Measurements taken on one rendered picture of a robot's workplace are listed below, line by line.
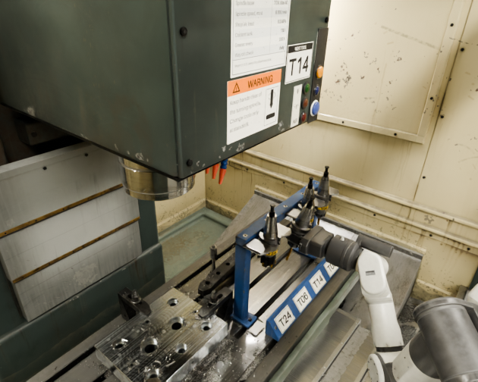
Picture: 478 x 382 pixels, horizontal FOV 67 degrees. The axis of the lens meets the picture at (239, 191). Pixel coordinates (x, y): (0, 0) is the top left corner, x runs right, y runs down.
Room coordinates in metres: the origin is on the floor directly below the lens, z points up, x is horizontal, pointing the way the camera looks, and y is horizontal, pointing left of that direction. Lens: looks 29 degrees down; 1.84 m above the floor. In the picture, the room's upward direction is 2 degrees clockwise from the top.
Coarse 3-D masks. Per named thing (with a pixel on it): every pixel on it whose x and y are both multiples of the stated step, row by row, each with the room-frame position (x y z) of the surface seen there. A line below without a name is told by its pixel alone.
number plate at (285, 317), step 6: (288, 306) 0.85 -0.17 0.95; (282, 312) 0.82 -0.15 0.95; (288, 312) 0.84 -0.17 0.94; (276, 318) 0.80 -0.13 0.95; (282, 318) 0.81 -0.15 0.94; (288, 318) 0.82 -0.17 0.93; (294, 318) 0.83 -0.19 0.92; (282, 324) 0.79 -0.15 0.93; (288, 324) 0.81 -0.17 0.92; (282, 330) 0.78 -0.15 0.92
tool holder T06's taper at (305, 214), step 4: (304, 208) 0.91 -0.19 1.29; (308, 208) 0.90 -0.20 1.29; (312, 208) 0.91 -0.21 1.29; (300, 212) 0.92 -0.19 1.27; (304, 212) 0.90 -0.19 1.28; (308, 212) 0.90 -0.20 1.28; (300, 216) 0.91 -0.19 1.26; (304, 216) 0.90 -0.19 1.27; (308, 216) 0.90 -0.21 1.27; (296, 220) 0.92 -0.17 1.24; (300, 220) 0.91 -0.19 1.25; (304, 220) 0.90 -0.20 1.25; (308, 220) 0.90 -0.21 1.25; (300, 224) 0.90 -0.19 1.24; (304, 224) 0.90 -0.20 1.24; (308, 224) 0.91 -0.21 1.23
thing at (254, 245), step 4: (252, 240) 0.84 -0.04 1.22; (256, 240) 0.84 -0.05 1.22; (244, 244) 0.82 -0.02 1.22; (248, 244) 0.83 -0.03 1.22; (252, 244) 0.83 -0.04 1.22; (256, 244) 0.83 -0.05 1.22; (260, 244) 0.83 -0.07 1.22; (264, 244) 0.83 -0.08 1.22; (248, 248) 0.81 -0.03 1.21; (252, 248) 0.81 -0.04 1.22; (256, 248) 0.81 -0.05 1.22; (260, 248) 0.81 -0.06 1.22; (264, 248) 0.81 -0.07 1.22; (268, 248) 0.81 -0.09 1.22; (256, 252) 0.79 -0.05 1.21; (260, 252) 0.79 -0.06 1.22; (264, 252) 0.79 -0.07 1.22; (268, 252) 0.79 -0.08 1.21
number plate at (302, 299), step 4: (304, 288) 0.93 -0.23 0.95; (300, 292) 0.91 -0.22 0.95; (304, 292) 0.92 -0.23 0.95; (296, 296) 0.89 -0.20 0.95; (300, 296) 0.90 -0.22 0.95; (304, 296) 0.91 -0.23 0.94; (308, 296) 0.92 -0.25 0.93; (296, 300) 0.88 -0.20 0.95; (300, 300) 0.89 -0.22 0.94; (304, 300) 0.90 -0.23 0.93; (308, 300) 0.91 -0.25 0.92; (296, 304) 0.87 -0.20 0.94; (300, 304) 0.88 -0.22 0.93; (304, 304) 0.89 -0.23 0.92; (300, 308) 0.87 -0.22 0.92
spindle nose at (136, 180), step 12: (120, 168) 0.67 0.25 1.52; (132, 168) 0.64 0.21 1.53; (144, 168) 0.64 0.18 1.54; (132, 180) 0.64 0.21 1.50; (144, 180) 0.64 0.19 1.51; (156, 180) 0.64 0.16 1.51; (168, 180) 0.64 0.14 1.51; (192, 180) 0.69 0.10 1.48; (132, 192) 0.65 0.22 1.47; (144, 192) 0.64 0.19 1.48; (156, 192) 0.64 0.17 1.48; (168, 192) 0.64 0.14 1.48; (180, 192) 0.66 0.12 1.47
